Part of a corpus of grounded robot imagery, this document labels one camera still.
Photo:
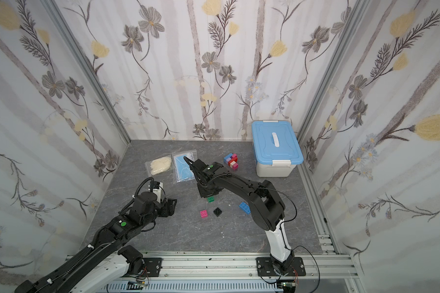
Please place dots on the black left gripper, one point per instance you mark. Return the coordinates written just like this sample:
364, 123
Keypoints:
168, 207

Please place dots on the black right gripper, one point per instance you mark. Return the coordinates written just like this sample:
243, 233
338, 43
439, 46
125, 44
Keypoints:
200, 173

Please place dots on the black lego brick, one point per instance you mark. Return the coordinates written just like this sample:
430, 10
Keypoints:
217, 212

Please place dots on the pink lego brick bottom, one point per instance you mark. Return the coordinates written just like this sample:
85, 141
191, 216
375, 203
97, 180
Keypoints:
204, 214

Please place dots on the blue lego brick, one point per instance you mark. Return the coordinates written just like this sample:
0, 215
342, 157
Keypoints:
245, 207
227, 157

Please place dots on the red lego brick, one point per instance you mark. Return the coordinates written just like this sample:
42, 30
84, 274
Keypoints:
233, 161

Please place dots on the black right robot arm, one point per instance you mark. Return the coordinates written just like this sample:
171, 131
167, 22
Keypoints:
215, 172

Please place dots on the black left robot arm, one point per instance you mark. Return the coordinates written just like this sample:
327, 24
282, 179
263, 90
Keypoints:
109, 256

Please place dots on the bagged blue face mask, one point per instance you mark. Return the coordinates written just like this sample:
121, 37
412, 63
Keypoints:
181, 167

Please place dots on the bagged cream gloves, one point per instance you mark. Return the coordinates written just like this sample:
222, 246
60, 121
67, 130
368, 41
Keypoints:
158, 165

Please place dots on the blue lid storage box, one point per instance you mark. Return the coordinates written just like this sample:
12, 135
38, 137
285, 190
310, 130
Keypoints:
276, 149

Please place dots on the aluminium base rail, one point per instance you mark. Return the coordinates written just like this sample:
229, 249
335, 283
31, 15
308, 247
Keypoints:
254, 266

